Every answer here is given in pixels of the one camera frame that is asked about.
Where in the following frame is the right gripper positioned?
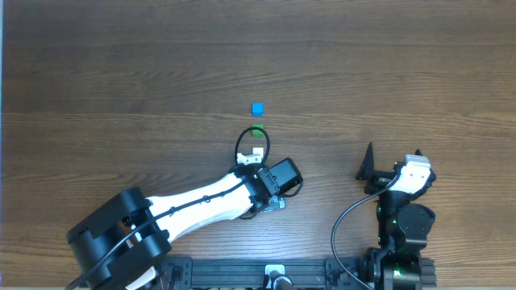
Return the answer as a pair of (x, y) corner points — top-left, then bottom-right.
(355, 141), (424, 196)

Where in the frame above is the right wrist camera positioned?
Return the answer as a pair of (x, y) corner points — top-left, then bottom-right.
(389, 154), (432, 195)

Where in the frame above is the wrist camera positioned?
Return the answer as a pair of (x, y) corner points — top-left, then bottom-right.
(236, 152), (264, 166)
(389, 154), (432, 195)

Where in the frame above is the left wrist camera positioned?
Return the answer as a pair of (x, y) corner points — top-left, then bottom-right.
(236, 152), (264, 166)

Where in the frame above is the mounting rail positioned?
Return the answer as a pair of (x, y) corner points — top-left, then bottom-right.
(159, 256), (439, 290)

